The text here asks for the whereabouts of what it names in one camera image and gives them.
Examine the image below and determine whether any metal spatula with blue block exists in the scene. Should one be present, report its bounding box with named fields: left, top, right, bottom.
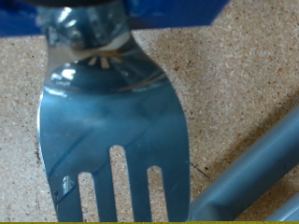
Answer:
left=0, top=0, right=230, bottom=222

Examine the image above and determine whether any glass oven door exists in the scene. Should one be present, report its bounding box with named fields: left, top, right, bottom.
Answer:
left=188, top=105, right=299, bottom=222

